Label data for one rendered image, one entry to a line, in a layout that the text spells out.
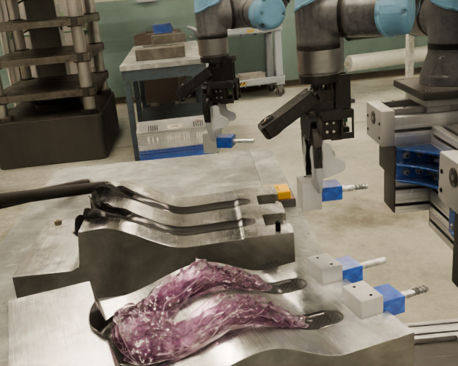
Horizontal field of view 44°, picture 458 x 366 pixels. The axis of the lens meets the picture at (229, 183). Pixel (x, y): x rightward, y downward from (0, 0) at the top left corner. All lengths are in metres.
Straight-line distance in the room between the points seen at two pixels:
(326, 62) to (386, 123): 0.49
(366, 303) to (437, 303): 1.74
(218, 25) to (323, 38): 0.48
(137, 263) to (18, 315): 0.27
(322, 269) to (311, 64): 0.34
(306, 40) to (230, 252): 0.39
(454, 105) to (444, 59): 0.12
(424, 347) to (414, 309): 0.60
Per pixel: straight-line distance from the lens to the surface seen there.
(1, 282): 1.21
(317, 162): 1.01
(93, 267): 1.04
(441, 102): 1.48
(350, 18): 0.96
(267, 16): 1.29
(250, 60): 7.62
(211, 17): 1.41
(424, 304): 2.55
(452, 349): 1.93
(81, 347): 0.74
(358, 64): 6.68
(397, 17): 0.94
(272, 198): 1.20
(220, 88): 1.42
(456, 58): 1.48
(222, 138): 1.47
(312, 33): 0.98
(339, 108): 1.03
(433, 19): 1.50
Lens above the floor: 1.30
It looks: 19 degrees down
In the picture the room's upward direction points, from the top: 5 degrees counter-clockwise
